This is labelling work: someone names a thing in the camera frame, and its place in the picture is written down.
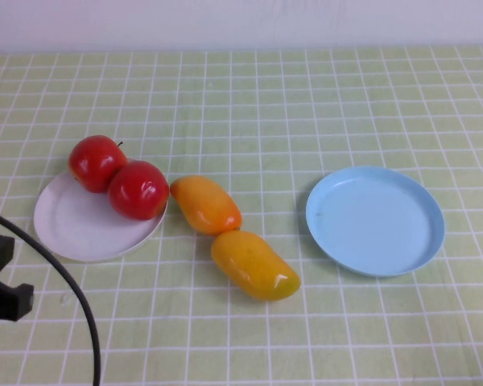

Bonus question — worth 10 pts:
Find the red apple with stem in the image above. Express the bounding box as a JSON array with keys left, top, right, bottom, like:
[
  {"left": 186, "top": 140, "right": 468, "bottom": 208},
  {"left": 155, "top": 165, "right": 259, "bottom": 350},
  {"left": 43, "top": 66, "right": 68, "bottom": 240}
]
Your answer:
[{"left": 67, "top": 134, "right": 129, "bottom": 194}]

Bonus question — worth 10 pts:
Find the red apple with yellowish top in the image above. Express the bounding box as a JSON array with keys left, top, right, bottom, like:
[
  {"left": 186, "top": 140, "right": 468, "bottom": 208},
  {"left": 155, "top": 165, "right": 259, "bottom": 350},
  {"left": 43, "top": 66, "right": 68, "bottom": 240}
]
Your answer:
[{"left": 107, "top": 160, "right": 171, "bottom": 221}]

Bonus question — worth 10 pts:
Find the orange mango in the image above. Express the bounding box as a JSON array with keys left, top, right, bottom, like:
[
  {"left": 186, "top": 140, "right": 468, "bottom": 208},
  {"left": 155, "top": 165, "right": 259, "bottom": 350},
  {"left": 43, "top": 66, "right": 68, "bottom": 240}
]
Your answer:
[{"left": 169, "top": 175, "right": 243, "bottom": 236}]

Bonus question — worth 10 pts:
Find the yellow mango with greenish tip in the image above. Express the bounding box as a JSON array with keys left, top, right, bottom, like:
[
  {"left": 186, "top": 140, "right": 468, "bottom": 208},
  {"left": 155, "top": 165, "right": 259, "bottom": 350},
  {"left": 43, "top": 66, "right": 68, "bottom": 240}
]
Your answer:
[{"left": 210, "top": 229, "right": 302, "bottom": 302}]

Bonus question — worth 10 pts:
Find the white round plate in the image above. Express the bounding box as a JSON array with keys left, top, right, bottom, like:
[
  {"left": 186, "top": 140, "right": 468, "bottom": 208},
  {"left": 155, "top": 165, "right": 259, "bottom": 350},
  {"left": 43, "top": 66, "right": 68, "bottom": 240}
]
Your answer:
[{"left": 32, "top": 160, "right": 169, "bottom": 263}]

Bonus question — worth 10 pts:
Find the light blue round plate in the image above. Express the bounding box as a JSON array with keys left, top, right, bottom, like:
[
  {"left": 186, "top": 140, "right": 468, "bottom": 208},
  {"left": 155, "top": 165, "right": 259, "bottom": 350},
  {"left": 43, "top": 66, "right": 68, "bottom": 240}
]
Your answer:
[{"left": 304, "top": 165, "right": 446, "bottom": 277}]

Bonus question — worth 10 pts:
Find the green checkered tablecloth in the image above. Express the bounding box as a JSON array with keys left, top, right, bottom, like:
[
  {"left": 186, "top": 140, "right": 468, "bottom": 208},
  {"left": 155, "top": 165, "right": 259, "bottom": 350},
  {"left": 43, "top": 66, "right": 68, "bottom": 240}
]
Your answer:
[{"left": 0, "top": 46, "right": 483, "bottom": 386}]

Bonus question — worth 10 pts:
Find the black camera cable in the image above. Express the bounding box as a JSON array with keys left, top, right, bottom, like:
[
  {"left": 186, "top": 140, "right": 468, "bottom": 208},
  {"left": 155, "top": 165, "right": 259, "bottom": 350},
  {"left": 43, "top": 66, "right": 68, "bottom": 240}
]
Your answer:
[{"left": 0, "top": 207, "right": 102, "bottom": 386}]

